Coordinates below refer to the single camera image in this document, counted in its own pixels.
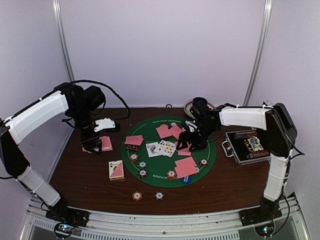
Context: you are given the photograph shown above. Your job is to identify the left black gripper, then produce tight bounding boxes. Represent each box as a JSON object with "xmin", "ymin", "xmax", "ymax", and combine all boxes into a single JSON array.
[{"xmin": 69, "ymin": 104, "xmax": 102, "ymax": 155}]

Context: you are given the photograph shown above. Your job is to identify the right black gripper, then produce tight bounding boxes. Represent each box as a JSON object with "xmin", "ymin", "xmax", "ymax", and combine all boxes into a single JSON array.
[{"xmin": 177, "ymin": 122, "xmax": 218, "ymax": 152}]

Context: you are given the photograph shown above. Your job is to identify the face down card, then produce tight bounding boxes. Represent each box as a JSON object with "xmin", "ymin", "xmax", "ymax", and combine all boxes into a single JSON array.
[{"xmin": 177, "ymin": 143, "xmax": 192, "ymax": 156}]

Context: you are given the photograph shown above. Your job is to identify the red backed card deck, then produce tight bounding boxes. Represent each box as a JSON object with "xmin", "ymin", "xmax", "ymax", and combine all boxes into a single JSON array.
[{"xmin": 99, "ymin": 136, "xmax": 113, "ymax": 152}]

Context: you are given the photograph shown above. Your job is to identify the face up card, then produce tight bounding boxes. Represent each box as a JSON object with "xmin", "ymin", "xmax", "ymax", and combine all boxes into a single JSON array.
[
  {"xmin": 163, "ymin": 141, "xmax": 176, "ymax": 158},
  {"xmin": 155, "ymin": 140, "xmax": 167, "ymax": 155}
]

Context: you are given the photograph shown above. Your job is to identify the dealt red card top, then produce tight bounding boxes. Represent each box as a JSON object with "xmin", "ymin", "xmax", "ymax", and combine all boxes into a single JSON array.
[
  {"xmin": 169, "ymin": 125, "xmax": 185, "ymax": 140},
  {"xmin": 156, "ymin": 126, "xmax": 172, "ymax": 139}
]

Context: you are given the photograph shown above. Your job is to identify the dark chips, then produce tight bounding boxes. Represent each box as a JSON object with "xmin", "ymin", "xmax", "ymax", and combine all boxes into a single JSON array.
[
  {"xmin": 199, "ymin": 158, "xmax": 209, "ymax": 167},
  {"xmin": 137, "ymin": 169, "xmax": 148, "ymax": 178}
]

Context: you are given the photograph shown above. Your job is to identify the orange chips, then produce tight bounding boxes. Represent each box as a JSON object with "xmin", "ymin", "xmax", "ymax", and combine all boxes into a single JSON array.
[
  {"xmin": 166, "ymin": 170, "xmax": 177, "ymax": 180},
  {"xmin": 129, "ymin": 153, "xmax": 139, "ymax": 163}
]

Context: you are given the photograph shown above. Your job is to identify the blue small blind button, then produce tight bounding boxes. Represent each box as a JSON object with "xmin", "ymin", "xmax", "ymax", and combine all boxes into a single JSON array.
[{"xmin": 180, "ymin": 176, "xmax": 192, "ymax": 185}]

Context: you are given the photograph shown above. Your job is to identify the black red triangular dealer button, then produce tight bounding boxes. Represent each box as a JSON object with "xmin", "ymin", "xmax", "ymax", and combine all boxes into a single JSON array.
[{"xmin": 125, "ymin": 145, "xmax": 139, "ymax": 152}]

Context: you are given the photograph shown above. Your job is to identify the green chips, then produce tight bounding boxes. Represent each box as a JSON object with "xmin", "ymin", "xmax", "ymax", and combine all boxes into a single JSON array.
[{"xmin": 138, "ymin": 161, "xmax": 147, "ymax": 169}]

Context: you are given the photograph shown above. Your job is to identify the dark red poker chip stack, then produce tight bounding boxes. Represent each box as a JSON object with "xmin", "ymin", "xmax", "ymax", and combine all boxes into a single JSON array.
[{"xmin": 154, "ymin": 191, "xmax": 165, "ymax": 201}]

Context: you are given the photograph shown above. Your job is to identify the orange poker chip stack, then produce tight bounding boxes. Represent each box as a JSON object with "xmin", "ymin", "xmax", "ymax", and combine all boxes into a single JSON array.
[{"xmin": 132, "ymin": 191, "xmax": 143, "ymax": 201}]

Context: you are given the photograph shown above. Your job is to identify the queen of hearts card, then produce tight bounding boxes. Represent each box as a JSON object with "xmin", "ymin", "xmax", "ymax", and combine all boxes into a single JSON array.
[{"xmin": 146, "ymin": 142, "xmax": 160, "ymax": 158}]

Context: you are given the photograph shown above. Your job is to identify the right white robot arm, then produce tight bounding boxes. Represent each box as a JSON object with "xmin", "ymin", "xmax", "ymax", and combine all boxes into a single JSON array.
[{"xmin": 176, "ymin": 102, "xmax": 298, "ymax": 221}]

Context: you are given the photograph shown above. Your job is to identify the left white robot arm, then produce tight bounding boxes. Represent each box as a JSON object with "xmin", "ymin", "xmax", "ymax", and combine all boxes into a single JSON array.
[{"xmin": 0, "ymin": 82, "xmax": 115, "ymax": 222}]

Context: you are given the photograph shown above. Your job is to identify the patterned ceramic saucer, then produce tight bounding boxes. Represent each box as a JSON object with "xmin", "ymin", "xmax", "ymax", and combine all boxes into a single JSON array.
[{"xmin": 184, "ymin": 101, "xmax": 215, "ymax": 119}]

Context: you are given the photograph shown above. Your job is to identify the round green poker mat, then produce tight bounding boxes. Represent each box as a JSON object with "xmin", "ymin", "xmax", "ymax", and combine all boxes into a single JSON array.
[{"xmin": 121, "ymin": 116, "xmax": 217, "ymax": 188}]

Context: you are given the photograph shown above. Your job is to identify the dark blue mug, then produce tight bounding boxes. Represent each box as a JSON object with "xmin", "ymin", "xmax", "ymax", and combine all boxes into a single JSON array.
[{"xmin": 192, "ymin": 96, "xmax": 208, "ymax": 104}]

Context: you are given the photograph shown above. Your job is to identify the aluminium poker chip case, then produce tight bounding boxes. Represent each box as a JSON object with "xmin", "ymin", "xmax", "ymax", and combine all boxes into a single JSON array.
[{"xmin": 221, "ymin": 100, "xmax": 283, "ymax": 166}]

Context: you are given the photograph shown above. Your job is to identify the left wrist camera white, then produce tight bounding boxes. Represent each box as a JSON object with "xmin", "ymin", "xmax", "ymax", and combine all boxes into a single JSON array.
[{"xmin": 94, "ymin": 118, "xmax": 121, "ymax": 133}]

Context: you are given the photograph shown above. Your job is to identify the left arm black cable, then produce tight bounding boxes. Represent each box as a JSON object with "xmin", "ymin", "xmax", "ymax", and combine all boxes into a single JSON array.
[{"xmin": 69, "ymin": 79, "xmax": 131, "ymax": 120}]

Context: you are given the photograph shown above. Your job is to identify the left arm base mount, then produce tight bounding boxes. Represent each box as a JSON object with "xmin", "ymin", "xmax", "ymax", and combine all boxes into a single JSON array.
[{"xmin": 45, "ymin": 208, "xmax": 90, "ymax": 227}]

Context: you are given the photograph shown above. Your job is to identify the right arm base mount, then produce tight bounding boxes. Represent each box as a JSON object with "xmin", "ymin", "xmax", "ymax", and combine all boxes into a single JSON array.
[{"xmin": 238, "ymin": 206, "xmax": 283, "ymax": 227}]

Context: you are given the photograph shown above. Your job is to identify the front aluminium rail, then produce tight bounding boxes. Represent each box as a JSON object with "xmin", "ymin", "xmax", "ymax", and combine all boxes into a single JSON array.
[{"xmin": 18, "ymin": 196, "xmax": 311, "ymax": 240}]

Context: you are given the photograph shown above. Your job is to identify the left aluminium frame post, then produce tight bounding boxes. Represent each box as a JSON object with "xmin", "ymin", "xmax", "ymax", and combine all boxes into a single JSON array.
[{"xmin": 52, "ymin": 0, "xmax": 76, "ymax": 85}]

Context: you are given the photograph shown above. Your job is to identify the aluminium frame post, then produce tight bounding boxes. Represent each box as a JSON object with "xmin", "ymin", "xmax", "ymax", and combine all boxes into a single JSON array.
[
  {"xmin": 242, "ymin": 0, "xmax": 273, "ymax": 107},
  {"xmin": 52, "ymin": 0, "xmax": 76, "ymax": 85}
]

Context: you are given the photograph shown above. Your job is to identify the right aluminium frame post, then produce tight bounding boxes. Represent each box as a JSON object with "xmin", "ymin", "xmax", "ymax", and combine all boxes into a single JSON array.
[{"xmin": 242, "ymin": 0, "xmax": 273, "ymax": 107}]

